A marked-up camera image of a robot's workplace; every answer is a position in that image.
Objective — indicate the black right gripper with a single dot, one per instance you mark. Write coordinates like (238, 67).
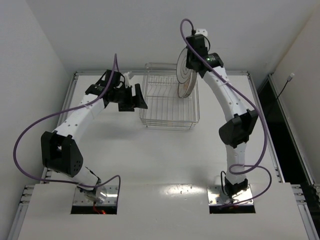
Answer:
(191, 63)

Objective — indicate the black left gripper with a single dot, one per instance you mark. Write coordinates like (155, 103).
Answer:
(129, 99)

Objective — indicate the white plate with centre emblem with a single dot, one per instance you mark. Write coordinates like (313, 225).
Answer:
(182, 72)

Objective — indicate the green rim lettered plate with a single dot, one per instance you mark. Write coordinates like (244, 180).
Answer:
(192, 82)

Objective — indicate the metal wire dish rack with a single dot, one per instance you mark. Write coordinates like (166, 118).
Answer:
(165, 109)

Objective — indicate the orange sunburst plate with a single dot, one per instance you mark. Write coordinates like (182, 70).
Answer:
(183, 89)

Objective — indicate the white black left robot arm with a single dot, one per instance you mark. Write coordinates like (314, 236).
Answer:
(59, 148)

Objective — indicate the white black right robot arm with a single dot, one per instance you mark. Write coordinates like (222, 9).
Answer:
(240, 121)

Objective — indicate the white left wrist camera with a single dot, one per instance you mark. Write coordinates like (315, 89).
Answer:
(127, 76)

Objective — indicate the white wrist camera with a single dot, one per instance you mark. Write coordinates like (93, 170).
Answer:
(201, 31)
(127, 76)

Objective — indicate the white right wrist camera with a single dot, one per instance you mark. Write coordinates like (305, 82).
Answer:
(201, 31)

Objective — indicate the aluminium table frame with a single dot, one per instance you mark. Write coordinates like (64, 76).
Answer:
(165, 174)

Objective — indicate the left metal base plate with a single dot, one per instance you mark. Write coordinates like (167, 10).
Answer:
(104, 196)

